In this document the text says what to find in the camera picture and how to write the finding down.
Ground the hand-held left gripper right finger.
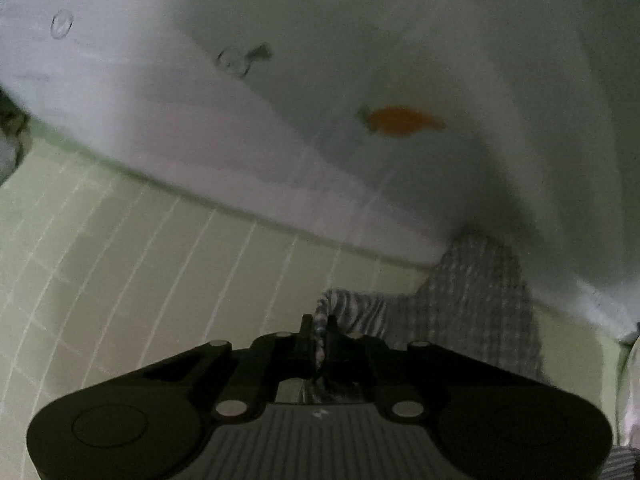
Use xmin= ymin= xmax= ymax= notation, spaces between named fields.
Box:
xmin=323 ymin=314 xmax=502 ymax=422

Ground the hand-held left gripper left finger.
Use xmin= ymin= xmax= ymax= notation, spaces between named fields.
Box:
xmin=143 ymin=314 xmax=322 ymax=421

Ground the grey plaid garment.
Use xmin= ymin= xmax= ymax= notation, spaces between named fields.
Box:
xmin=314 ymin=232 xmax=640 ymax=480

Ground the green grid mat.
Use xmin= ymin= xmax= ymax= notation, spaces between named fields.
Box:
xmin=0 ymin=127 xmax=632 ymax=480

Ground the white cloth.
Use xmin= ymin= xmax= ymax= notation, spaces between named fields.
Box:
xmin=615 ymin=334 xmax=640 ymax=449

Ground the white shirt with orange print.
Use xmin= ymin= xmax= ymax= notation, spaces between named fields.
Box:
xmin=0 ymin=0 xmax=640 ymax=347

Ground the dark grey object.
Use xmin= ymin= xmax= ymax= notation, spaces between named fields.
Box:
xmin=0 ymin=89 xmax=33 ymax=187

